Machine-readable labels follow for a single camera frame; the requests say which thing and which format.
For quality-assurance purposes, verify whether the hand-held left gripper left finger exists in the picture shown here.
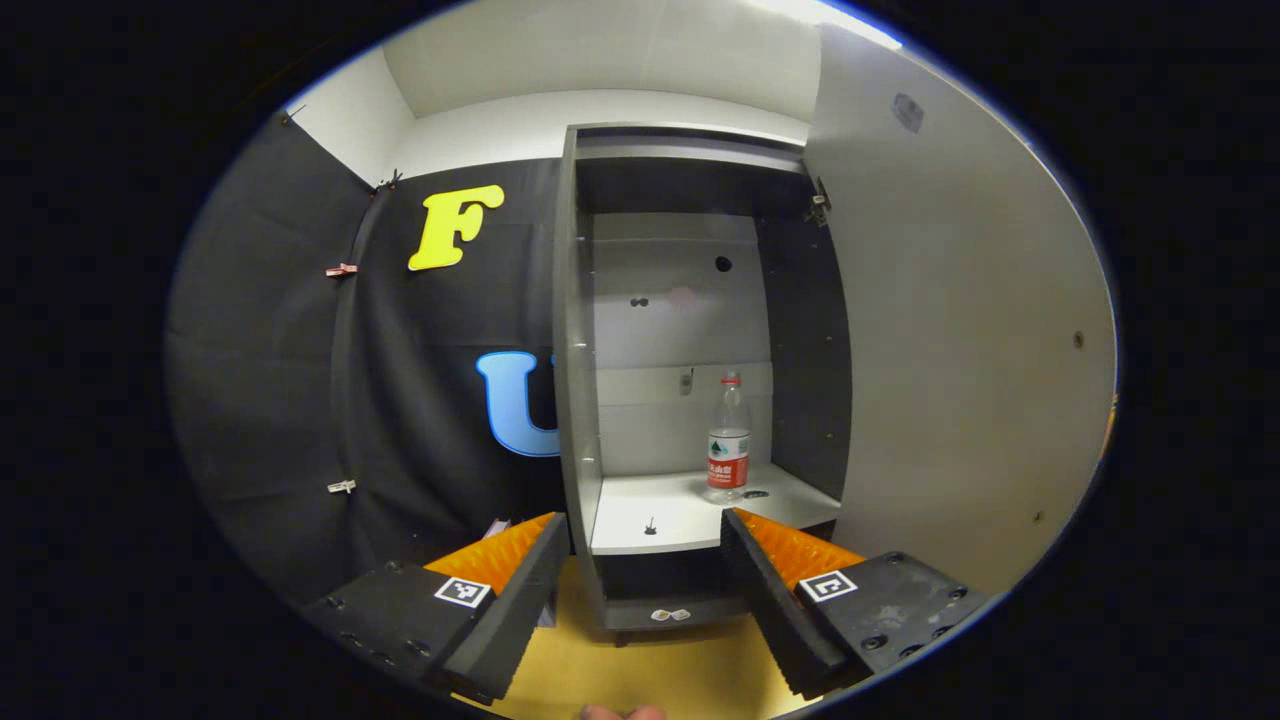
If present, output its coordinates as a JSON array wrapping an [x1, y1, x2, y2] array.
[[300, 512, 571, 706]]

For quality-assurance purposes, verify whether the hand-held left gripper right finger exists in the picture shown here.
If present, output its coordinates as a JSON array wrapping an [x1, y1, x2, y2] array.
[[720, 507, 991, 701]]

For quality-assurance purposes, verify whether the clear plastic bottle red label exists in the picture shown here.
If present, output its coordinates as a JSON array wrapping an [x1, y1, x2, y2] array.
[[706, 370, 753, 503]]

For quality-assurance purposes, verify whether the grey cabinet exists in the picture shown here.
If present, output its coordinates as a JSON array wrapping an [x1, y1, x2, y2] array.
[[552, 122, 853, 648]]

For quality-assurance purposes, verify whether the beige cabinet door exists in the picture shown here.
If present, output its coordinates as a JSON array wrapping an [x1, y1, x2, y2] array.
[[803, 22, 1119, 598]]

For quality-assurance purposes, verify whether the black backdrop cloth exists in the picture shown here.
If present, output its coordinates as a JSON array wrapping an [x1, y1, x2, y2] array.
[[165, 108, 576, 606]]

